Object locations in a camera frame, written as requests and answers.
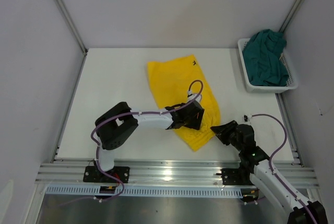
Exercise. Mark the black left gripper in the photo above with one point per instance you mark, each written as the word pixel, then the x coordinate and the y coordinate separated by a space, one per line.
pixel 195 123

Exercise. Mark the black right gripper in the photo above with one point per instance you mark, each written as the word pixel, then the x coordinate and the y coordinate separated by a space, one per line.
pixel 222 131

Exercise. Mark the yellow shorts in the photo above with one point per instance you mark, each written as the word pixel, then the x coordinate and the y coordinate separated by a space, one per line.
pixel 169 82

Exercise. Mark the green shorts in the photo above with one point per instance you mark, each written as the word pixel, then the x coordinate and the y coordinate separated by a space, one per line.
pixel 262 59

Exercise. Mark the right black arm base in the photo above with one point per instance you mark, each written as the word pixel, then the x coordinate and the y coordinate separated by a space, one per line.
pixel 239 176

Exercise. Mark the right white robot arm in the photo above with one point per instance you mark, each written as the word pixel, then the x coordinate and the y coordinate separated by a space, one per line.
pixel 256 168

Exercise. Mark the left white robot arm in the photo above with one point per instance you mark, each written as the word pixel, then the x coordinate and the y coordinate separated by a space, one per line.
pixel 114 127

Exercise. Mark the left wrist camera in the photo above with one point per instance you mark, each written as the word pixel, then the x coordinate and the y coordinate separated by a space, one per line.
pixel 193 96

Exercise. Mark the slotted white cable duct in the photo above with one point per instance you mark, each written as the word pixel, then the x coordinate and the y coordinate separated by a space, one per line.
pixel 150 191

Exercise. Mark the aluminium front rail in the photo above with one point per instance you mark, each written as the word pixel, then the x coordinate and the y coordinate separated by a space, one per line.
pixel 168 173

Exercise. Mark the right aluminium corner post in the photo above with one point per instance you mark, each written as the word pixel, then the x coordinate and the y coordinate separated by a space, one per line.
pixel 291 15

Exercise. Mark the aluminium corner post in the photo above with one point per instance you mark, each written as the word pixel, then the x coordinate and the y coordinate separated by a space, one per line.
pixel 71 25
pixel 291 15

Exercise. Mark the left aluminium corner post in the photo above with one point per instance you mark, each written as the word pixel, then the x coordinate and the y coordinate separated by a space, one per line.
pixel 71 25

